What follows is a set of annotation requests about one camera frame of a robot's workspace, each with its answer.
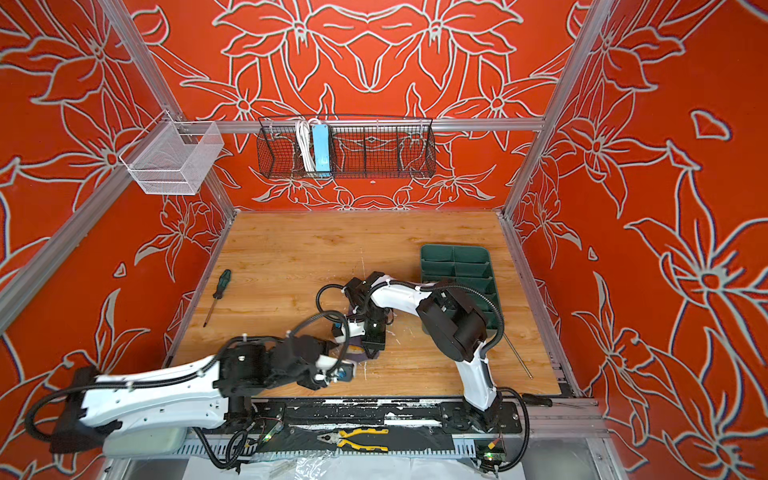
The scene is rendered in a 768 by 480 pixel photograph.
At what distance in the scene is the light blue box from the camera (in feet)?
2.95

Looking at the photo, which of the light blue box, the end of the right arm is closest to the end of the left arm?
the end of the right arm

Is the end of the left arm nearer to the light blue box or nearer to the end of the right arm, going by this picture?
the end of the right arm
